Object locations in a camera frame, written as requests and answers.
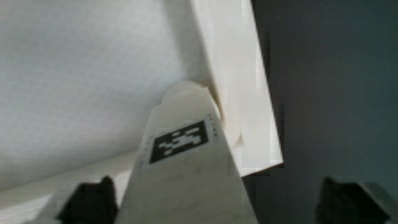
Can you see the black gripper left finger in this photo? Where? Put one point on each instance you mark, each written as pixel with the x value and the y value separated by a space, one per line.
pixel 92 206

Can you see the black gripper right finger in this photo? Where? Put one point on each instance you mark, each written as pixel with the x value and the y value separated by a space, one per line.
pixel 348 206

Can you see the white desk tabletop tray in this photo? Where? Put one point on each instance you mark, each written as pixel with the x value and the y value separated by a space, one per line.
pixel 95 54

